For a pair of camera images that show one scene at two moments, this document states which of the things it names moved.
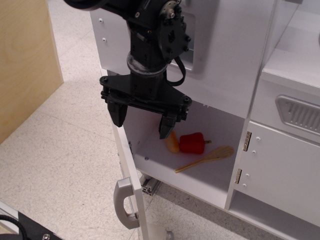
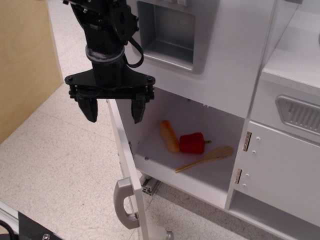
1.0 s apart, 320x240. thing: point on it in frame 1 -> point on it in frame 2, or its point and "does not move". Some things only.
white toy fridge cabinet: [228, 42] does not move
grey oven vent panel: [299, 114] does not move
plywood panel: [30, 70] does not move
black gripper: [151, 92] -> [110, 80]
